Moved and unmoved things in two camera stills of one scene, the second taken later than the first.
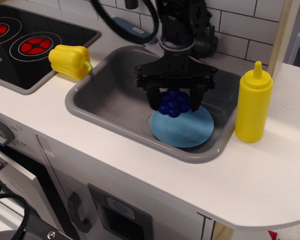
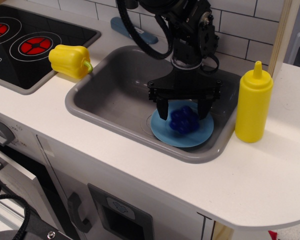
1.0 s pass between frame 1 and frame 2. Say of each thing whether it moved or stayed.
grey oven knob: stayed
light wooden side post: stayed
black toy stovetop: stayed
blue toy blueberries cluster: moved
